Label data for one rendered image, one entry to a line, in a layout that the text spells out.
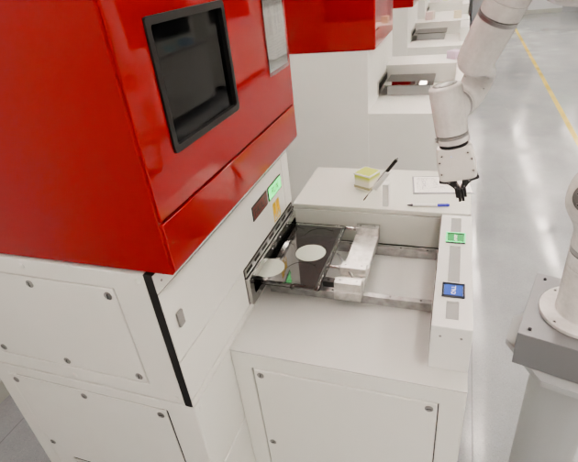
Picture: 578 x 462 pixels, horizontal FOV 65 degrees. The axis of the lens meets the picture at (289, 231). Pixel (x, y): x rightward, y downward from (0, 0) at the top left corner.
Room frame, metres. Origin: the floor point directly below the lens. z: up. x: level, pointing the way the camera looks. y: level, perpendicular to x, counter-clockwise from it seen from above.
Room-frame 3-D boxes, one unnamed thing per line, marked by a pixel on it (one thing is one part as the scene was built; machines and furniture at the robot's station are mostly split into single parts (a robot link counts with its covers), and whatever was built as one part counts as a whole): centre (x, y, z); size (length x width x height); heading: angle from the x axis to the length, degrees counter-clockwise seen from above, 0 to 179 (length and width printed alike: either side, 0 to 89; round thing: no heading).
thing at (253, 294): (1.29, 0.06, 0.89); 0.44 x 0.02 x 0.10; 158
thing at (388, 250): (1.35, -0.26, 0.84); 0.50 x 0.02 x 0.03; 68
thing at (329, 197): (1.55, -0.38, 0.89); 0.62 x 0.35 x 0.14; 68
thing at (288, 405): (1.26, -0.27, 0.41); 0.97 x 0.64 x 0.82; 158
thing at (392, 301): (1.09, -0.15, 0.84); 0.50 x 0.02 x 0.03; 68
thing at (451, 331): (1.03, -0.45, 0.89); 0.55 x 0.09 x 0.14; 158
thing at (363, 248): (1.22, -0.22, 0.87); 0.36 x 0.08 x 0.03; 158
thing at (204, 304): (1.13, 0.14, 1.02); 0.82 x 0.03 x 0.40; 158
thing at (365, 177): (1.56, -0.32, 1.00); 0.07 x 0.07 x 0.07; 42
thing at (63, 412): (1.26, 0.45, 0.41); 0.82 x 0.71 x 0.82; 158
